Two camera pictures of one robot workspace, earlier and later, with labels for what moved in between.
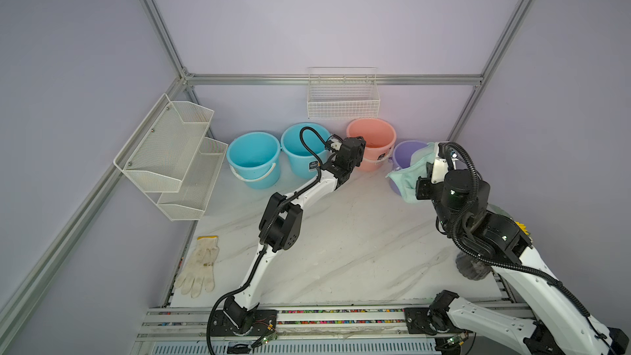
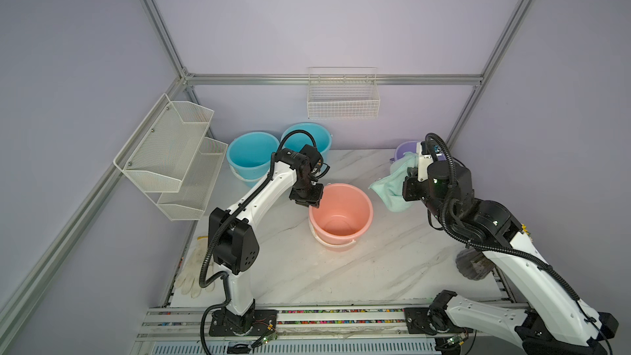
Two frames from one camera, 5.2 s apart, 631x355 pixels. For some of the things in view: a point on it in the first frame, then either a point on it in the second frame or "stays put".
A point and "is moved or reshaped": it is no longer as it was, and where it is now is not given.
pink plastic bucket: x=379 y=136 -> x=345 y=212
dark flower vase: x=472 y=267 stays put
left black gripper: x=361 y=149 -> x=314 y=201
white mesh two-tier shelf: x=172 y=162 stays put
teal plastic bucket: x=304 y=164 stays put
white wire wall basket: x=343 y=92 stays put
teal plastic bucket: x=255 y=157 stays put
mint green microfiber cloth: x=407 y=178 is moved or reshaped
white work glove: x=200 y=269 stays put
